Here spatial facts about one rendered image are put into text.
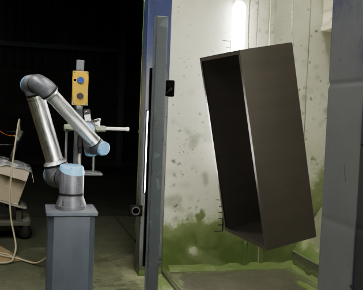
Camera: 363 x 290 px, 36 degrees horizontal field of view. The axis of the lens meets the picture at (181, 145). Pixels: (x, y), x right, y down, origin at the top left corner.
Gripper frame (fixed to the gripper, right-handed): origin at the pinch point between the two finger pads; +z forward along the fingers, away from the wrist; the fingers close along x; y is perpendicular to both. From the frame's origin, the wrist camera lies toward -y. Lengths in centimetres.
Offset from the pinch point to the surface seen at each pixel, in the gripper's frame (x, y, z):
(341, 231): 85, 8, -261
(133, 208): 20, 72, 6
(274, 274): 119, 142, -2
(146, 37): 50, -52, 27
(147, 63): 47, -32, 23
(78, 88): -6.8, -21.2, 27.0
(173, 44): 70, -43, 28
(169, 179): 50, 57, 15
